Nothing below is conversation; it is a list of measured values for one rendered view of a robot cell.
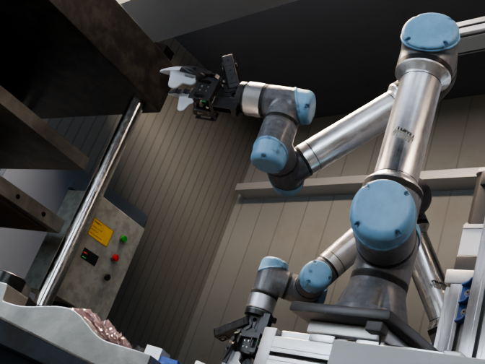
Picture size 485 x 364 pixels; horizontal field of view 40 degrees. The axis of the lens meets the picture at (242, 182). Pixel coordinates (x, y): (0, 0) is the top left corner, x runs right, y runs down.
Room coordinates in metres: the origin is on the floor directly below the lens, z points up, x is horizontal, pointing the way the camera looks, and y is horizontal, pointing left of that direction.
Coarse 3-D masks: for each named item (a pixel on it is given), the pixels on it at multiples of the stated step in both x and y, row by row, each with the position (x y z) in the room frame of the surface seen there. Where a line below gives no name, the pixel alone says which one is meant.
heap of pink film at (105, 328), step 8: (80, 312) 1.47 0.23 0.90; (88, 312) 1.48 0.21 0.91; (88, 320) 1.46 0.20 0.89; (96, 320) 1.46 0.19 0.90; (96, 328) 1.45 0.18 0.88; (104, 328) 1.47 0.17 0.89; (112, 328) 1.58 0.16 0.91; (104, 336) 1.45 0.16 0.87; (112, 336) 1.56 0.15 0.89; (120, 336) 1.56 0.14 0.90; (120, 344) 1.56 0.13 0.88; (128, 344) 1.56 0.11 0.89
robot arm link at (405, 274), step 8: (416, 224) 1.22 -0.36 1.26; (416, 232) 1.23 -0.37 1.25; (416, 240) 1.23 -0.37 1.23; (416, 248) 1.24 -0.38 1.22; (360, 256) 1.24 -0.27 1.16; (408, 256) 1.19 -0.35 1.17; (360, 264) 1.25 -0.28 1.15; (368, 264) 1.23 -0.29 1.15; (376, 264) 1.21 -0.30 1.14; (400, 264) 1.20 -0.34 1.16; (408, 264) 1.22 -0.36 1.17; (392, 272) 1.21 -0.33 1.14; (400, 272) 1.22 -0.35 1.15; (408, 272) 1.23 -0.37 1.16; (408, 280) 1.24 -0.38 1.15
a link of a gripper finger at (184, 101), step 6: (174, 90) 1.39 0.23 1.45; (180, 90) 1.39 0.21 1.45; (186, 90) 1.38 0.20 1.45; (174, 96) 1.40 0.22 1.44; (180, 96) 1.39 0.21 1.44; (186, 96) 1.38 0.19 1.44; (180, 102) 1.38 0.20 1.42; (186, 102) 1.38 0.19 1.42; (192, 102) 1.37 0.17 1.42; (180, 108) 1.38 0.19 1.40
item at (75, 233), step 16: (128, 112) 2.18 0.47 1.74; (128, 128) 2.18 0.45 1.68; (112, 144) 2.18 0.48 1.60; (112, 160) 2.18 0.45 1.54; (96, 176) 2.18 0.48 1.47; (96, 192) 2.18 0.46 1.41; (80, 208) 2.18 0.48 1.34; (96, 208) 2.20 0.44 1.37; (80, 224) 2.18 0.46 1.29; (64, 240) 2.19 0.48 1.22; (80, 240) 2.20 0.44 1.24; (64, 256) 2.18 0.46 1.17; (48, 272) 2.19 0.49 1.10; (64, 272) 2.19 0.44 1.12; (48, 288) 2.18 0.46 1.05; (48, 304) 2.19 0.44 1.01
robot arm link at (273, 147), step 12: (264, 120) 1.24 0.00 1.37; (276, 120) 1.21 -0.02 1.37; (288, 120) 1.22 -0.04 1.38; (264, 132) 1.22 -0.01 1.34; (276, 132) 1.21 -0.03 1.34; (288, 132) 1.22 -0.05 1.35; (264, 144) 1.22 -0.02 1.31; (276, 144) 1.21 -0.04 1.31; (288, 144) 1.23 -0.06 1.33; (252, 156) 1.24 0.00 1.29; (264, 156) 1.22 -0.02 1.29; (276, 156) 1.22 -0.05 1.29; (288, 156) 1.24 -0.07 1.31; (264, 168) 1.27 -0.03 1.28; (276, 168) 1.25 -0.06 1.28; (288, 168) 1.29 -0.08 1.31
